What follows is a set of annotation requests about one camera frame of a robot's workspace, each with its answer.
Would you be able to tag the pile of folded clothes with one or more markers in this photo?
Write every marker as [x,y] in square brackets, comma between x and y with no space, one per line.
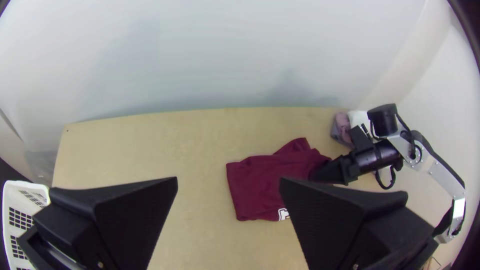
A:
[341,127]

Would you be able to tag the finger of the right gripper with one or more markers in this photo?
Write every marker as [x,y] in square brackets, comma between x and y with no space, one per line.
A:
[333,172]

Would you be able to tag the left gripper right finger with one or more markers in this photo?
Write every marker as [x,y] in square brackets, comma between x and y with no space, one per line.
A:
[345,228]

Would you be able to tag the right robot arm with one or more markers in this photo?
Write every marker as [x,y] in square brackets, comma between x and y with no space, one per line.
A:
[442,176]

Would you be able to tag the white laundry basket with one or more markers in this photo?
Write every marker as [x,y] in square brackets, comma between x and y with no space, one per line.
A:
[11,195]

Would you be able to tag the maroon t-shirt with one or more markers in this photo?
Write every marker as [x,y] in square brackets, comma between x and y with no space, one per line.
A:
[258,183]

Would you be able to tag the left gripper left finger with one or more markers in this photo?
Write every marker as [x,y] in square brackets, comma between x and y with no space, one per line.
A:
[112,225]

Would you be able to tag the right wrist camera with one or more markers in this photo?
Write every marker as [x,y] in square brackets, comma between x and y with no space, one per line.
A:
[359,138]

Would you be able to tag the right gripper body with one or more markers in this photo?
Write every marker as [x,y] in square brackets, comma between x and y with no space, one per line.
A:
[354,165]

